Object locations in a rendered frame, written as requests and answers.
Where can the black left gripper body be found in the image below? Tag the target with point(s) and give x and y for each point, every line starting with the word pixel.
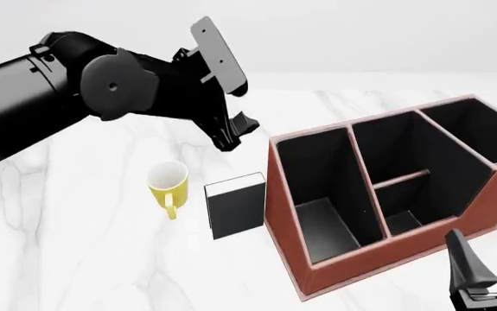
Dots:
pixel 217 113

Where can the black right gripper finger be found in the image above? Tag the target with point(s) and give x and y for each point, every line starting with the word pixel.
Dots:
pixel 468 262

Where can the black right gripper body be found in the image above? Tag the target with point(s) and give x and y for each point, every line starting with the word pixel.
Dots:
pixel 490 299

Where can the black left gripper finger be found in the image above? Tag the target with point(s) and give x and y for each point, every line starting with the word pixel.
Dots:
pixel 244 123
pixel 229 145

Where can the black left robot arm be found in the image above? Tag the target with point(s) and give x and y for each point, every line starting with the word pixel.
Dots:
pixel 27 107

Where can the black book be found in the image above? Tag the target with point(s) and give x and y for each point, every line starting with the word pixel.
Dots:
pixel 236 207

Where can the red-brown desk caddy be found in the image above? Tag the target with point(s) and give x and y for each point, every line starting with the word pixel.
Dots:
pixel 403 233

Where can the grey plate on black stalk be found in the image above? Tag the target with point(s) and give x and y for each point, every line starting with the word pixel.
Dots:
pixel 220 55

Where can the yellow mug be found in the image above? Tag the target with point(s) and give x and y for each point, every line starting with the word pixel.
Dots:
pixel 171 184

